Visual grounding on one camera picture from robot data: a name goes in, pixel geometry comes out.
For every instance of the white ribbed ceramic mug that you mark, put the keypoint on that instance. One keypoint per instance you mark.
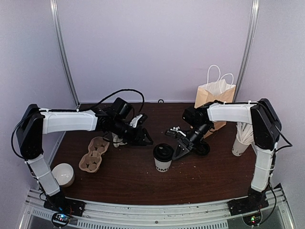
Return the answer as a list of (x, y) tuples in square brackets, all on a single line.
[(117, 141)]

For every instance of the white paper coffee cup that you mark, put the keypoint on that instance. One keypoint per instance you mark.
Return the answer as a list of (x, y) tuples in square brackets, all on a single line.
[(162, 166)]

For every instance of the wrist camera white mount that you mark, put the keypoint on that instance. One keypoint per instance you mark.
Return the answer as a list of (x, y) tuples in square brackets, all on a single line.
[(175, 132), (138, 120)]

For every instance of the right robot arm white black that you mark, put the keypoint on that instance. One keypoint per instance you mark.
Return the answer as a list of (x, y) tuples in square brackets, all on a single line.
[(266, 131)]

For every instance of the left aluminium corner post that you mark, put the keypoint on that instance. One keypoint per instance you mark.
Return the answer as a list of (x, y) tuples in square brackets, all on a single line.
[(64, 59)]

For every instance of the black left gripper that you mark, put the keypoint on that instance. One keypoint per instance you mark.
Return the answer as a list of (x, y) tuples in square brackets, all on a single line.
[(137, 138)]

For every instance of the aluminium corner post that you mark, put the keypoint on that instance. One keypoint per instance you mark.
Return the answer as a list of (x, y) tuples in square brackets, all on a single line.
[(248, 44), (64, 59)]

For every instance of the brown cardboard cup carrier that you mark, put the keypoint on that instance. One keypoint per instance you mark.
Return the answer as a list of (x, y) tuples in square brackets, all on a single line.
[(90, 162)]

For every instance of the aluminium front rail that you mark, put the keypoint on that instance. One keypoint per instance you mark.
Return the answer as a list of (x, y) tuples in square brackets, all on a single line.
[(210, 215)]

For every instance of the right aluminium corner post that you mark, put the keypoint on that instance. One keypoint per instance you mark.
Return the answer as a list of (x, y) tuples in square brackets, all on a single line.
[(248, 44)]

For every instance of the white ceramic bowl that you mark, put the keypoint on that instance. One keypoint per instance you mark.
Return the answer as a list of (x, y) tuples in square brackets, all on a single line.
[(64, 174)]

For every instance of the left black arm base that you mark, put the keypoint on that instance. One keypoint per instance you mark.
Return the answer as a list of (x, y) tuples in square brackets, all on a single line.
[(64, 206)]

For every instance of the paper cup holding straws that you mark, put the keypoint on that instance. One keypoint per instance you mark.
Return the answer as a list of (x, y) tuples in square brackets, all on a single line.
[(238, 147)]

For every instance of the bundle of white wrapped straws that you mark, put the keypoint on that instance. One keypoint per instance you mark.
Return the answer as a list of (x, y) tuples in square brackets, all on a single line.
[(244, 133)]

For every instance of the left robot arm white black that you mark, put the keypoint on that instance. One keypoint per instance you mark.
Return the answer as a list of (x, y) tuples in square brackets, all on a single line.
[(38, 122)]

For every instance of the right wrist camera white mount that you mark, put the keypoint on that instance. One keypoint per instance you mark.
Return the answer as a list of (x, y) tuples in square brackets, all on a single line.
[(175, 132)]

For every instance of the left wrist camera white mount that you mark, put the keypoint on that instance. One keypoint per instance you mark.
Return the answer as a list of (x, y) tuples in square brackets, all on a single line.
[(138, 120)]

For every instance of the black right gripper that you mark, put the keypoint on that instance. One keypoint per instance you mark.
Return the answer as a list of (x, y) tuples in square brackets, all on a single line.
[(182, 143)]

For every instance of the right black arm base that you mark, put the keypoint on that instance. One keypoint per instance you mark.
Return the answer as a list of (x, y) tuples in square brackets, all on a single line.
[(247, 205)]

